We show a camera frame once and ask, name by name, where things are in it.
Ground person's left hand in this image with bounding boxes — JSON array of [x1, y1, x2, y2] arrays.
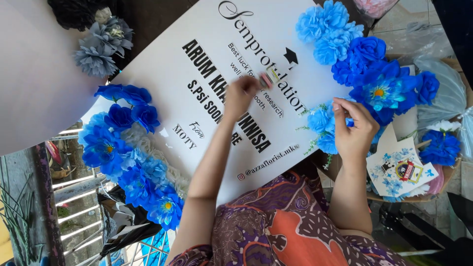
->
[[223, 76, 262, 122]]

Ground person's right hand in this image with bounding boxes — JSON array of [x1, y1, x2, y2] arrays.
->
[[331, 97, 370, 160]]

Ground light blue flower sprig bunch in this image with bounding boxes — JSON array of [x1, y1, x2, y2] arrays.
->
[[295, 98, 386, 170]]

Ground white printed greeting board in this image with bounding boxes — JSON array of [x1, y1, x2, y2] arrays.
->
[[79, 0, 356, 207]]

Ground cluster of blue paper flowers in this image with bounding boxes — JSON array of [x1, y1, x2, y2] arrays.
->
[[295, 0, 440, 127]]

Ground pink flowers in plastic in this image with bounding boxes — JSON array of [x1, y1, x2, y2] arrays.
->
[[351, 0, 400, 20]]

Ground grey fabric flower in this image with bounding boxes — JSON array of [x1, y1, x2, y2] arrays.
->
[[89, 17, 134, 57], [73, 39, 119, 79]]

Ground person's patterned dress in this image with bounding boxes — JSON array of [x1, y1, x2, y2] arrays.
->
[[166, 159, 409, 266]]

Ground blue and white flower garland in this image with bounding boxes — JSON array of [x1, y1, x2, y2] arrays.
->
[[78, 84, 191, 232]]

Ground small cream flower bud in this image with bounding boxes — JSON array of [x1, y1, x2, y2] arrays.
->
[[94, 7, 113, 24]]

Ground floral printed paper card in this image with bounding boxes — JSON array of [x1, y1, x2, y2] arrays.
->
[[366, 124, 440, 199]]

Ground crumpled clear plastic sheet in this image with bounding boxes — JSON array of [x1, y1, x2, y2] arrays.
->
[[384, 20, 456, 66]]

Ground blue tarp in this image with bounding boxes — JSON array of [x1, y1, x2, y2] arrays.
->
[[100, 229, 171, 266]]

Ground pile of black wrapping paper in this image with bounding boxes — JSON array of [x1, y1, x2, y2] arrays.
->
[[97, 184, 164, 256]]

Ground bunch of black flowers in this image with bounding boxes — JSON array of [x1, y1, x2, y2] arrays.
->
[[47, 0, 123, 32]]

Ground clear plastic bag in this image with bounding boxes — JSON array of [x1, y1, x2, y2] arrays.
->
[[414, 55, 473, 160]]

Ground white metal railing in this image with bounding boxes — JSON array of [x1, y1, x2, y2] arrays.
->
[[48, 126, 175, 266]]

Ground white fabric flower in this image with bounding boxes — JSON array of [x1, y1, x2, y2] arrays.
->
[[426, 119, 463, 134]]

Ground dark blue flower with stick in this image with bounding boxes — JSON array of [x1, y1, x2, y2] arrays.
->
[[415, 129, 462, 167]]

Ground plain white round board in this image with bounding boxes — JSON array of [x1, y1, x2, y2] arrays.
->
[[0, 0, 112, 156]]

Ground pink fabric flower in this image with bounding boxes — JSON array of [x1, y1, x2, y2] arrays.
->
[[425, 164, 446, 196]]

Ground dark navy cloth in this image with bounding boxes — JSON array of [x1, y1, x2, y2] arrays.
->
[[430, 0, 473, 90]]

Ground black folded stand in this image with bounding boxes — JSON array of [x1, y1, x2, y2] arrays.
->
[[378, 192, 473, 252]]

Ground brown cardboard tray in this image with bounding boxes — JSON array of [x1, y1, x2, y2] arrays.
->
[[366, 53, 473, 204]]

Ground green grass plant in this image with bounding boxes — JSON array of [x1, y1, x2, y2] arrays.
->
[[0, 173, 46, 260]]

